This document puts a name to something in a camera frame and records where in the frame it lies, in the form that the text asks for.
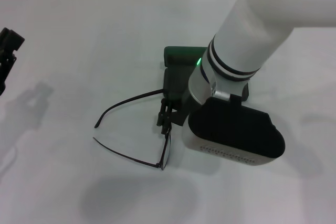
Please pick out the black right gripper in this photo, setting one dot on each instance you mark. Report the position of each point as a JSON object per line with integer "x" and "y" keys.
{"x": 180, "y": 119}

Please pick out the black round-lens glasses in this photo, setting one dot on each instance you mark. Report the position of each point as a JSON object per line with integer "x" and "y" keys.
{"x": 166, "y": 150}

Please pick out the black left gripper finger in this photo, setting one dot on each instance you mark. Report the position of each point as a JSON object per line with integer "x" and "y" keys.
{"x": 6, "y": 66}
{"x": 11, "y": 39}

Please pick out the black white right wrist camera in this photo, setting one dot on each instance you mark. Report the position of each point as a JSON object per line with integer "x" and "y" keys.
{"x": 231, "y": 129}

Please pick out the green glasses case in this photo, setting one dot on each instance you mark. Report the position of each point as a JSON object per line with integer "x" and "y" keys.
{"x": 178, "y": 53}

